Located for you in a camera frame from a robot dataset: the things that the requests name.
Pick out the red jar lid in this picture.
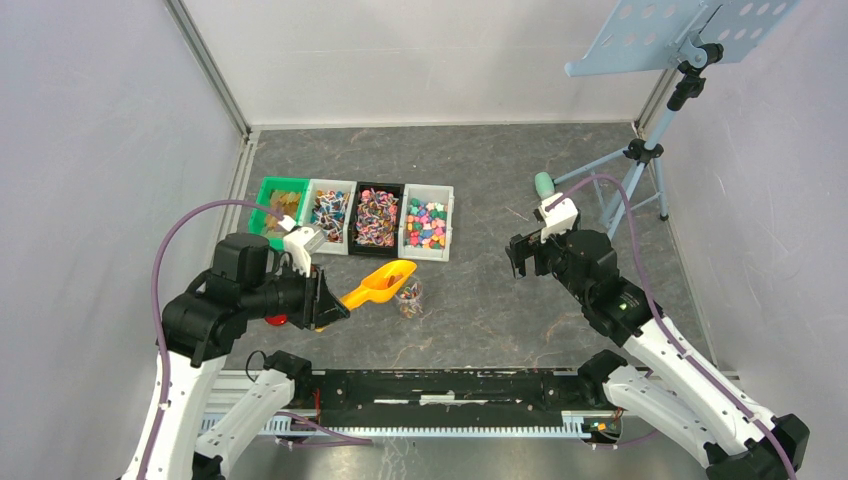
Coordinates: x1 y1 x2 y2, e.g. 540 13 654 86
265 315 288 326

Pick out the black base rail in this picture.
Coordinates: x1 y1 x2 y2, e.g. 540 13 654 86
284 368 624 431

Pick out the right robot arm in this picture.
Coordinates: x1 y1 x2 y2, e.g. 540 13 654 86
505 230 810 479

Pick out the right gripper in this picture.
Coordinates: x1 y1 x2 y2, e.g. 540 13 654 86
505 222 591 304

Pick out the black swirl lollipop bin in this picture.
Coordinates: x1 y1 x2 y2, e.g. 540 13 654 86
347 182 404 258

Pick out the green candy bin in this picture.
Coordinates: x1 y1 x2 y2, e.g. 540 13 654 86
248 177 309 250

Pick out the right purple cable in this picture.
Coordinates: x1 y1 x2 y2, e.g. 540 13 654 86
544 173 796 480

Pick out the clear plastic jar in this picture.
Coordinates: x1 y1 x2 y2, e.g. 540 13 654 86
394 276 424 319

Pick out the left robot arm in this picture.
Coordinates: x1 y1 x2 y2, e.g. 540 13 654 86
123 225 350 479

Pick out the white lollipop bin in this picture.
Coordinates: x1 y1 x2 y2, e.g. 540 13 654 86
299 179 357 255

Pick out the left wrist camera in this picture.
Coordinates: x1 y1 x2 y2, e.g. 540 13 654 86
277 216 326 278

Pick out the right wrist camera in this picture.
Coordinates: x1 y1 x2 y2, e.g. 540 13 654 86
534 193 579 243

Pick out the aluminium frame post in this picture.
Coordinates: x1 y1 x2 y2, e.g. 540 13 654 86
164 0 252 138

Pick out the blue music stand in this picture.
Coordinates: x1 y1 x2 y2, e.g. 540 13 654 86
552 1 797 236

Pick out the orange plastic scoop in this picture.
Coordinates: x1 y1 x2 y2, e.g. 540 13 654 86
340 259 417 311

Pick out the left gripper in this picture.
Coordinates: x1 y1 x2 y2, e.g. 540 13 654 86
243 255 351 328

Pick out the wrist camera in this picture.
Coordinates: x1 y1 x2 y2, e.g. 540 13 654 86
277 216 326 278
534 193 579 243

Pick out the purple cable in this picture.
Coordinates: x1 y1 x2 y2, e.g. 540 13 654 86
135 199 286 480
544 173 796 480

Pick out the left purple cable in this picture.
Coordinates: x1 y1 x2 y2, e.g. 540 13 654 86
135 199 286 480

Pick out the white star candy bin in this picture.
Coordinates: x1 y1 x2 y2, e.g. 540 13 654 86
396 184 455 262

